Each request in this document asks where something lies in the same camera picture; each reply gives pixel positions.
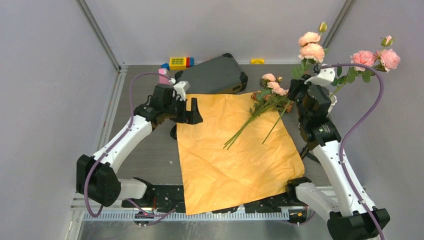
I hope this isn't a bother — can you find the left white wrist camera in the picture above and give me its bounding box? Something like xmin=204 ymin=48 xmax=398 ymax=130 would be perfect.
xmin=168 ymin=78 xmax=190 ymax=102

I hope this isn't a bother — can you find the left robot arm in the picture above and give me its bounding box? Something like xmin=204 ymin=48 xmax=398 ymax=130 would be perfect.
xmin=76 ymin=81 xmax=203 ymax=207

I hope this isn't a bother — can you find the small yellow toy piece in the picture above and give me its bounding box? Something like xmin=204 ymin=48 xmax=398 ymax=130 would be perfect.
xmin=250 ymin=58 xmax=265 ymax=65

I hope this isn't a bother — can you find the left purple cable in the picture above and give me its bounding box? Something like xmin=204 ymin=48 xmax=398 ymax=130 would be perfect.
xmin=83 ymin=72 xmax=175 ymax=219

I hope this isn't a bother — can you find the orange flower bouquet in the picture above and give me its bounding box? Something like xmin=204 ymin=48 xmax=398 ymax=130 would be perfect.
xmin=176 ymin=93 xmax=305 ymax=215

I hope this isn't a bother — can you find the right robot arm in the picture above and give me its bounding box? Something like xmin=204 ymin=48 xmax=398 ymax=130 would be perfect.
xmin=285 ymin=79 xmax=390 ymax=240

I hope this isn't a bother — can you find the peach rose stem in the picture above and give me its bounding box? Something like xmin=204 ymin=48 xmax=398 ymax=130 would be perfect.
xmin=261 ymin=21 xmax=330 ymax=145

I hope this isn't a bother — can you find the yellow toy block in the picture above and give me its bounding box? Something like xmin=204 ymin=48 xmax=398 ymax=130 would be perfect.
xmin=169 ymin=57 xmax=187 ymax=70

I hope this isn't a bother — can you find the remaining flower bunch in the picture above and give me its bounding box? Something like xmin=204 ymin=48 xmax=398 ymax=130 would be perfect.
xmin=223 ymin=73 xmax=294 ymax=150

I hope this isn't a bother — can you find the red blue toy block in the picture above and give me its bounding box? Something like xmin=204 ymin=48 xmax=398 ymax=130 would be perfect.
xmin=185 ymin=57 xmax=195 ymax=68

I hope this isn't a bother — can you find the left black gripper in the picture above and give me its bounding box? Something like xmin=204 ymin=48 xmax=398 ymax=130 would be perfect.
xmin=164 ymin=96 xmax=203 ymax=125

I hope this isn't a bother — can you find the pink rose stem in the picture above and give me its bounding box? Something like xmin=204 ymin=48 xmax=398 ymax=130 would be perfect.
xmin=330 ymin=35 xmax=401 ymax=96

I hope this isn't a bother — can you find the white ribbed vase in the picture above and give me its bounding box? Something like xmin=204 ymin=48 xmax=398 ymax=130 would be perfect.
xmin=327 ymin=94 xmax=338 ymax=116

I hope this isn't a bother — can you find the dark grey hard case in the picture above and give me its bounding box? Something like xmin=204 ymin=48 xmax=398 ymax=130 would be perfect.
xmin=174 ymin=53 xmax=248 ymax=94

